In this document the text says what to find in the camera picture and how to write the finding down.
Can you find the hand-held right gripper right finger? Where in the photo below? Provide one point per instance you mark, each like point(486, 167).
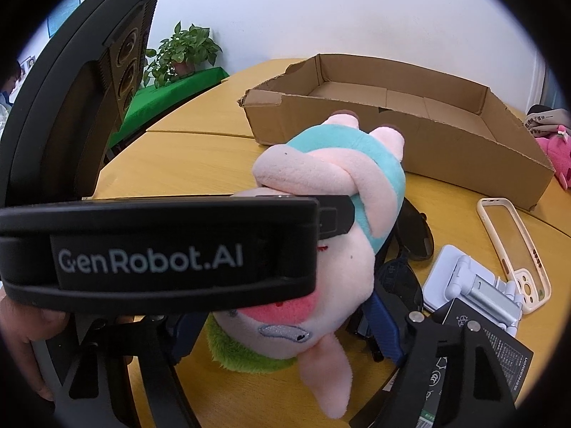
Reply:
point(383, 325)

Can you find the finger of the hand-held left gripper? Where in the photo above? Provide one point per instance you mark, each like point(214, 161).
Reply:
point(335, 218)

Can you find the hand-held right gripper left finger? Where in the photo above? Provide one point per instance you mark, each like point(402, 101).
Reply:
point(183, 336)

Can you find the pink plush pig toy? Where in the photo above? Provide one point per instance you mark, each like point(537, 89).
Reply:
point(312, 178)

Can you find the white folding phone stand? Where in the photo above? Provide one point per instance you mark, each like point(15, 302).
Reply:
point(446, 276)

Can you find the black sunglasses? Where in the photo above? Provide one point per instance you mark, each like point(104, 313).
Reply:
point(417, 243)

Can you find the brown cardboard box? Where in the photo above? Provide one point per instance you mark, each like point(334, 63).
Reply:
point(401, 142)

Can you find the black product box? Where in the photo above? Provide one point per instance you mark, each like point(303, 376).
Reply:
point(506, 356)

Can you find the person's left hand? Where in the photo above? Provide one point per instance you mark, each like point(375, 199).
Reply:
point(20, 330)

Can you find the green fuzzy plush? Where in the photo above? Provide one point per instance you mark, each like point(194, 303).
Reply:
point(232, 356)

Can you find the beige clear phone case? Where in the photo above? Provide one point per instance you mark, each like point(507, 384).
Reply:
point(517, 249)

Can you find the table with green cloth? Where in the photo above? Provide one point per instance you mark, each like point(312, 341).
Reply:
point(156, 98)

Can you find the large potted green plant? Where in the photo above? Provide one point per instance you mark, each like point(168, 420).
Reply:
point(185, 49)

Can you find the printed dark cloth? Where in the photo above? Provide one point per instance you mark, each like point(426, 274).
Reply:
point(542, 120)

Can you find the blue framed wall poster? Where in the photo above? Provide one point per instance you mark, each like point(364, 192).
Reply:
point(58, 13)

